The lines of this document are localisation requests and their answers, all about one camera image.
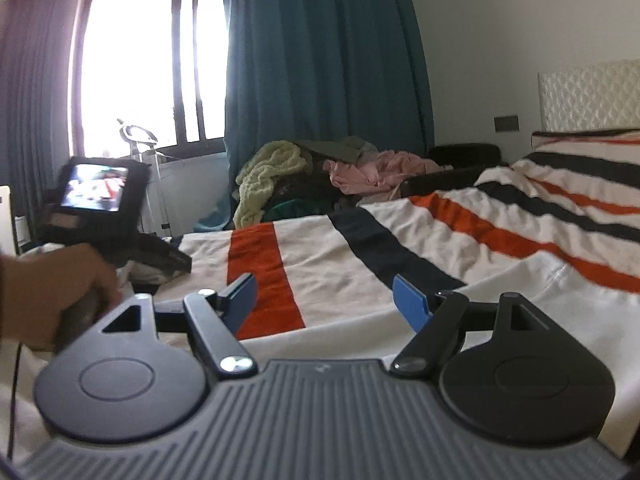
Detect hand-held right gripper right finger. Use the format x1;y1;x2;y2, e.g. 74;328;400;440
390;274;549;377

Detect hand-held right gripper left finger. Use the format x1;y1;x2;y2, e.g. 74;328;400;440
100;272;259;381

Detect white garment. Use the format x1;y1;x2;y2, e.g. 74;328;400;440
240;252;640;461

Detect person's left hand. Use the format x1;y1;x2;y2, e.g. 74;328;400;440
0;243;124;353

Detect striped blanket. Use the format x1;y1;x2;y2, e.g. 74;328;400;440
175;130;640;342

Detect white air purifier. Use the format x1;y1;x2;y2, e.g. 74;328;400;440
0;185;12;257

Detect white exercise stand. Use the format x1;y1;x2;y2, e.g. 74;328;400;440
116;118;171;234

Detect dark green cloth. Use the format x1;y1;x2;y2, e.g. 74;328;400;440
261;180;361;222

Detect grey curtain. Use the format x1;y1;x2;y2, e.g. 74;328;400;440
0;0;87;256

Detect black chair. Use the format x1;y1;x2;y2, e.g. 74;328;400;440
400;143;504;197

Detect window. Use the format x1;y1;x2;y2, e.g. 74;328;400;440
72;0;231;159

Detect olive garment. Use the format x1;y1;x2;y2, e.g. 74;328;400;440
295;135;379;162

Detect teal curtain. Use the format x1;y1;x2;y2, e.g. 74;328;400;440
224;0;436;233

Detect white quilted headboard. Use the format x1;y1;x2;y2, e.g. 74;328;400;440
537;58;640;134

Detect black cable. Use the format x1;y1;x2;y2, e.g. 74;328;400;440
7;344;22;464

